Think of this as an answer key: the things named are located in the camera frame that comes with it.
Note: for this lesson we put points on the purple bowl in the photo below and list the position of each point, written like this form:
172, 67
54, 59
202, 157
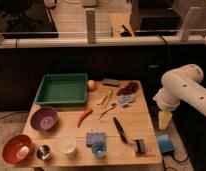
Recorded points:
44, 119

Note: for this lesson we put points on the red bowl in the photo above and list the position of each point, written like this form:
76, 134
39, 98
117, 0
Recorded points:
13, 146

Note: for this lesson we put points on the black box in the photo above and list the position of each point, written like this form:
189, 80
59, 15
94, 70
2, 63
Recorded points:
153, 15

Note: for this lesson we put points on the white paper cup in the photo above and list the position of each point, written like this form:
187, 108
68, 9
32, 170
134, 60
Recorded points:
68, 145

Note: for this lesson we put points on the white egg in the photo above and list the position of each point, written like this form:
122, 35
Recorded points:
23, 152

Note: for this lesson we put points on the blue grey cloth piece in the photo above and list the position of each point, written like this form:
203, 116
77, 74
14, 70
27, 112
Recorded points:
124, 100

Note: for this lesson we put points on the white slanted bracket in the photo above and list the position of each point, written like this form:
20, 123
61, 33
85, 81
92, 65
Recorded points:
188, 22

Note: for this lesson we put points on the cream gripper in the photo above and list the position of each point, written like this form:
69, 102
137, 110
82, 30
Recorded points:
164, 119

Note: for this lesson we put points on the metal spoon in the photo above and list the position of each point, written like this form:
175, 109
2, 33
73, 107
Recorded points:
112, 106

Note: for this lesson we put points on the green plastic tray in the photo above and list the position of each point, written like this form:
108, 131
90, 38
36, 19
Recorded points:
63, 90

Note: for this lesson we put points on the black handled dish brush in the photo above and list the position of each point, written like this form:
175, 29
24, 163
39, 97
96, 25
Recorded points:
139, 144

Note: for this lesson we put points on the small metal cup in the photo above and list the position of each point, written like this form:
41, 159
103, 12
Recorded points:
43, 153

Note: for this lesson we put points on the blue plastic cup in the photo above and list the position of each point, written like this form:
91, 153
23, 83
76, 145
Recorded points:
99, 150

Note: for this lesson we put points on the black object on shelf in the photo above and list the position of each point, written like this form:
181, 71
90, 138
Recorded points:
125, 32

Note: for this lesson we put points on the dark eraser block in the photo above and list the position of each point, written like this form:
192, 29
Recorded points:
111, 82

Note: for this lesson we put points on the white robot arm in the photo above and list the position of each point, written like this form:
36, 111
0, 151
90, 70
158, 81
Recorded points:
180, 84

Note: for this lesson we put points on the orange fruit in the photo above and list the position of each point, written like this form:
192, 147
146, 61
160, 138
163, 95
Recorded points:
92, 85

